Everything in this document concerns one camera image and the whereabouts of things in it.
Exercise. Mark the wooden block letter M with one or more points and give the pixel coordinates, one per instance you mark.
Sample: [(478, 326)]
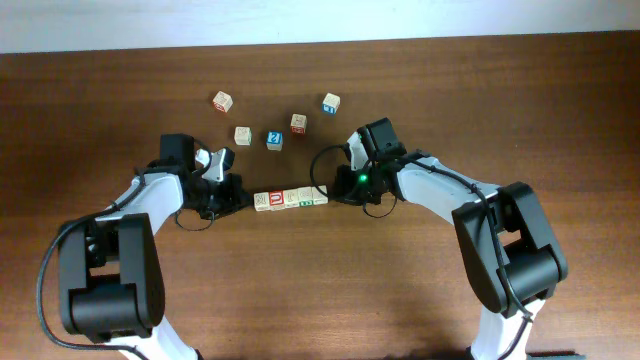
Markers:
[(261, 201)]

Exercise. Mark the wooden block blue top far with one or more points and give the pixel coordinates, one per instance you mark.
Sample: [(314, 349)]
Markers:
[(331, 103)]

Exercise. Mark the wooden block green yellow sides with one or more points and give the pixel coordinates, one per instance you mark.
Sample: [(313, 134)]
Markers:
[(305, 196)]

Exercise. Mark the wooden block red far corner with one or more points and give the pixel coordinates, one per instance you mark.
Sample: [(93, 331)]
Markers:
[(222, 101)]

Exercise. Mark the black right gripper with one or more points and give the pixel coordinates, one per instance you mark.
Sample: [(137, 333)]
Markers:
[(344, 192)]

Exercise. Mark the wooden block number 1 red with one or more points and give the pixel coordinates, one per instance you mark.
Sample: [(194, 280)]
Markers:
[(319, 195)]

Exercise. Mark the wooden block letter J blue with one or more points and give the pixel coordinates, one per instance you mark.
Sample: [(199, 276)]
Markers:
[(291, 198)]

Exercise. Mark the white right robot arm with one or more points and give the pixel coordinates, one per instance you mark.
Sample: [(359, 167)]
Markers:
[(512, 259)]

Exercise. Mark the wooden block butterfly picture red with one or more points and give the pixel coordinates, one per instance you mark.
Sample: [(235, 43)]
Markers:
[(298, 124)]

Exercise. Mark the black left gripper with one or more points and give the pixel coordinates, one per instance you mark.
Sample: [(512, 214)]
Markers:
[(234, 201)]

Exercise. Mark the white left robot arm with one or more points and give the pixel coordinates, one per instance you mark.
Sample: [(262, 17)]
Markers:
[(111, 287)]

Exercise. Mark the wooden block red letter U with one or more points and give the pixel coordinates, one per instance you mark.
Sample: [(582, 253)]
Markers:
[(276, 200)]

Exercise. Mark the wooden block dove picture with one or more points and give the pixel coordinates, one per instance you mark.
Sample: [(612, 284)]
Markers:
[(243, 136)]

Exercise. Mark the wooden block blue number 2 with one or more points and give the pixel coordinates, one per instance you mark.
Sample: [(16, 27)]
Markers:
[(274, 141)]

